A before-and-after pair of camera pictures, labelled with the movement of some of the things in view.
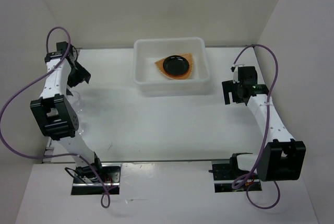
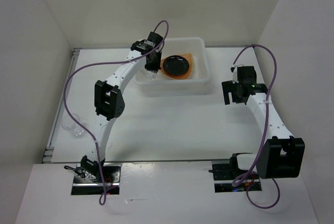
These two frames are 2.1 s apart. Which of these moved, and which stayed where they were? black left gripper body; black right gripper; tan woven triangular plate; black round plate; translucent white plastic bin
Moved: black left gripper body
Stayed: tan woven triangular plate; black round plate; translucent white plastic bin; black right gripper
